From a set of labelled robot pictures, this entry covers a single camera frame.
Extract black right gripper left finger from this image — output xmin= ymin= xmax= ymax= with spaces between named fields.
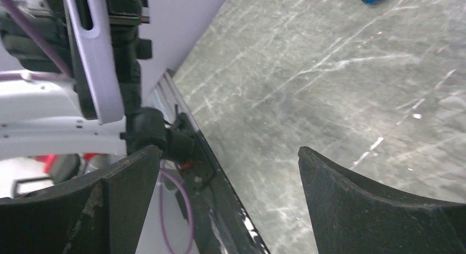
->
xmin=1 ymin=146 xmax=160 ymax=253

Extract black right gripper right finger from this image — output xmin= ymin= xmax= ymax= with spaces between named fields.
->
xmin=298 ymin=147 xmax=465 ymax=254

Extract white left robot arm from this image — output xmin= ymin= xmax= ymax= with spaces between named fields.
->
xmin=1 ymin=0 xmax=170 ymax=158

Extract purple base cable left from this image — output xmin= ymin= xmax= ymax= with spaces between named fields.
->
xmin=158 ymin=161 xmax=195 ymax=254

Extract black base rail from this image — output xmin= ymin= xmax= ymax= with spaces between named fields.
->
xmin=153 ymin=69 xmax=269 ymax=253

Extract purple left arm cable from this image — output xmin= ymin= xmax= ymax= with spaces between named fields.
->
xmin=0 ymin=0 xmax=74 ymax=82

